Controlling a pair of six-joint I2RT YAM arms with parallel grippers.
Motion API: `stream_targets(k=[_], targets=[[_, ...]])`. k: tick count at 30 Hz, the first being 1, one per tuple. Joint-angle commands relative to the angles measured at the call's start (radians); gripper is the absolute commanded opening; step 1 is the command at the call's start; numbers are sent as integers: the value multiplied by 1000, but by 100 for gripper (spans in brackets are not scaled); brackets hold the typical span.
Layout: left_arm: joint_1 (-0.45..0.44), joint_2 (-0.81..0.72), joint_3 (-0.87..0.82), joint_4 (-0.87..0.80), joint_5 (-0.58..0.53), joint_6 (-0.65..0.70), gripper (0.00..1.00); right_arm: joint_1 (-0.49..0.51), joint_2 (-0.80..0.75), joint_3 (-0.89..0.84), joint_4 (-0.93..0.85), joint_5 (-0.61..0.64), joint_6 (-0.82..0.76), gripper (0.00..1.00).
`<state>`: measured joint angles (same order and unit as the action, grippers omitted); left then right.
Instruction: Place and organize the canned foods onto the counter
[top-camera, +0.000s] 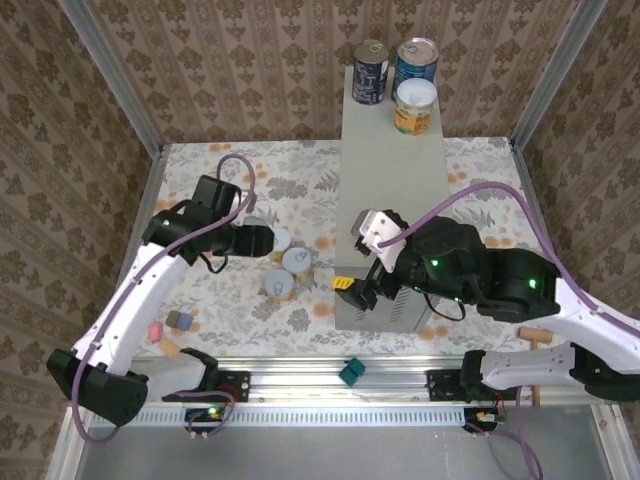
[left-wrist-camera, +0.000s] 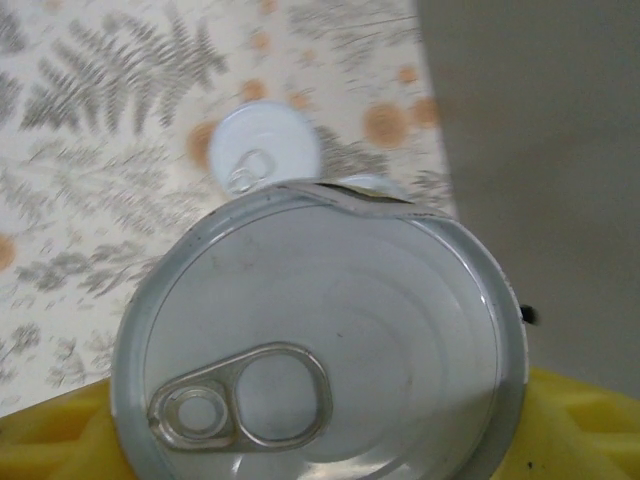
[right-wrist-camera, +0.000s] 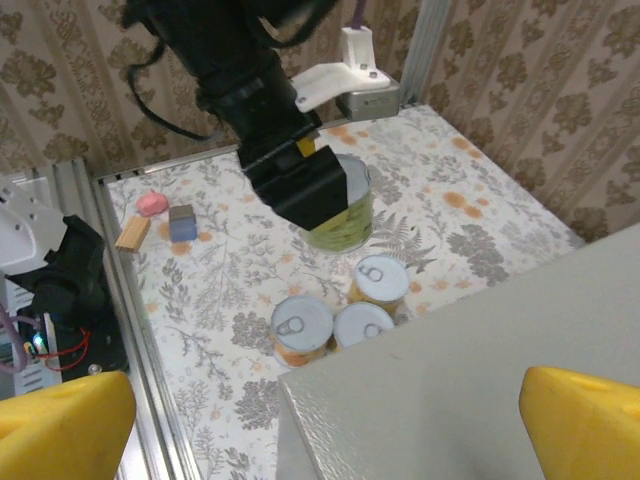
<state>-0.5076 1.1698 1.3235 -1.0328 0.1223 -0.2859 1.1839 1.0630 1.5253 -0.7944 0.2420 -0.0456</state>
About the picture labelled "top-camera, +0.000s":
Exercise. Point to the orange fruit label tin can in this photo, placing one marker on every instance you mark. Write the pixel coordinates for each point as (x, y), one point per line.
(279, 286)

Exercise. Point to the can with white plastic lid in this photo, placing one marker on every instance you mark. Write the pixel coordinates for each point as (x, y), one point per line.
(415, 117)

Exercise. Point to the grey metal tray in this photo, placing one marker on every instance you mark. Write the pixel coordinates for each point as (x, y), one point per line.
(325, 455)

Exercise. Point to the grey blue toy block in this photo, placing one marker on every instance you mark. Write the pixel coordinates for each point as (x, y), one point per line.
(180, 321)

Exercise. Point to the yellow label tin can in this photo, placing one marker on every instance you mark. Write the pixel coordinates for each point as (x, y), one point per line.
(282, 241)
(297, 260)

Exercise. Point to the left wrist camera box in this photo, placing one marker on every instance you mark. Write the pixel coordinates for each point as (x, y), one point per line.
(254, 221)

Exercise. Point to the pink toy block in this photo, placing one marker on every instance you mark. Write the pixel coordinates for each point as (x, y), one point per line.
(156, 332)

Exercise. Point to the aluminium front mounting rail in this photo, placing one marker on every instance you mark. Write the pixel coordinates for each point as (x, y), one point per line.
(300, 387)

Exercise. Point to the right controller board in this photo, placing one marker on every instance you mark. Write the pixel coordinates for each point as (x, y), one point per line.
(482, 416)

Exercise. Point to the small wooden mallet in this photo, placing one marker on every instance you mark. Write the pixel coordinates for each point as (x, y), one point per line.
(534, 336)

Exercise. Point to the left controller board green light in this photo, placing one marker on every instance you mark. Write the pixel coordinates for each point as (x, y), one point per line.
(212, 412)

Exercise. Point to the dark blue label tin can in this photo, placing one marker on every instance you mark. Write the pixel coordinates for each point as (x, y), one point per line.
(370, 80)

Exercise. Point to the left aluminium frame post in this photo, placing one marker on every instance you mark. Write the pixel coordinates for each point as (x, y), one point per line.
(110, 75)

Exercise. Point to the grey metal box counter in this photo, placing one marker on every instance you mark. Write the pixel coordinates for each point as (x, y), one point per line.
(390, 175)

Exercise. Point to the right aluminium frame post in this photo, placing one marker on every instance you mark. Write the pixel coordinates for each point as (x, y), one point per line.
(555, 75)

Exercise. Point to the left aluminium side rail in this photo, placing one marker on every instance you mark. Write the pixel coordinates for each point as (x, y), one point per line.
(145, 200)

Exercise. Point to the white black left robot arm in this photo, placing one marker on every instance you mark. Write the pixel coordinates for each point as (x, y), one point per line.
(135, 295)

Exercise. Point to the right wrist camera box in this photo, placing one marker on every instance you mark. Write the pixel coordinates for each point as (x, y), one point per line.
(380, 235)

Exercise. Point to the teal toy block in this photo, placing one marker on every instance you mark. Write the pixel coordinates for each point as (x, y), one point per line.
(351, 372)

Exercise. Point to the aluminium frame post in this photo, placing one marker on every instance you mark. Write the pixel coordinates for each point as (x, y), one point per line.
(110, 75)
(555, 75)

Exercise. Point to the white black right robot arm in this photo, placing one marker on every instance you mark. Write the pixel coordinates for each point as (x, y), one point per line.
(525, 367)

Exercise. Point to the light wooden toy block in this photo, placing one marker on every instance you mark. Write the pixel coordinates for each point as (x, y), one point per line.
(169, 348)

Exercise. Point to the light blue label tin can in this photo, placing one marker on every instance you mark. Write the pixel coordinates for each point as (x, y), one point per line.
(415, 62)

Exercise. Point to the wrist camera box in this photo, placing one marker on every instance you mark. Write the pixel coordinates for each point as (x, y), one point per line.
(254, 221)
(380, 235)

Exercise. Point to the floral patterned table cover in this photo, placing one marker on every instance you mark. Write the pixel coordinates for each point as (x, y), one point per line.
(300, 170)

